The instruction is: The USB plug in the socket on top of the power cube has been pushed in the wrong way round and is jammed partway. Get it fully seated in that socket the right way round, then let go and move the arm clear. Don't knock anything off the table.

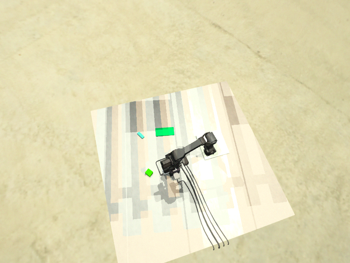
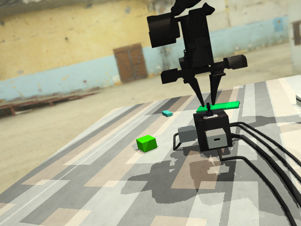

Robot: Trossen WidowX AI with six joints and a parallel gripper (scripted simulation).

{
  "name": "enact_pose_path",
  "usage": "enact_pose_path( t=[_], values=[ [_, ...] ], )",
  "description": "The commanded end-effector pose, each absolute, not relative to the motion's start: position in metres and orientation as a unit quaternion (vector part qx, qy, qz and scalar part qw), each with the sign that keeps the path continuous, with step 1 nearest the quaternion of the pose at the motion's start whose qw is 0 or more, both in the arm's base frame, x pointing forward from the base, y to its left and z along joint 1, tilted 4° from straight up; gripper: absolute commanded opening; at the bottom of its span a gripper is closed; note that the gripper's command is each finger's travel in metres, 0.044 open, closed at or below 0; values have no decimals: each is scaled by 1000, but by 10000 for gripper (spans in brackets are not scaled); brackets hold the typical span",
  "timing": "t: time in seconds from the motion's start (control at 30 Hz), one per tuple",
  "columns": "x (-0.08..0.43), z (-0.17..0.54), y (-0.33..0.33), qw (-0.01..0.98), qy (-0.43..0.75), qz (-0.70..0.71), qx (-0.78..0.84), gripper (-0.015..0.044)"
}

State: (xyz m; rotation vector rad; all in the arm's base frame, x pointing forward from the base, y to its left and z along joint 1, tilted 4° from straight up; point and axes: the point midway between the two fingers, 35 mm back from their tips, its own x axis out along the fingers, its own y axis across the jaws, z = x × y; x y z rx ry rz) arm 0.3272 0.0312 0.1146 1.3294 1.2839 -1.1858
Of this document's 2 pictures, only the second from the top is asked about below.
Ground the teal rectangular block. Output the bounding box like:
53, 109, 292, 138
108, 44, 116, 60
162, 110, 173, 117

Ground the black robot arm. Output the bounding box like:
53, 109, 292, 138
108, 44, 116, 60
147, 0, 215, 69

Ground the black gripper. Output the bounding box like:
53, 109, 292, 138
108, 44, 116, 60
161, 35, 248, 107

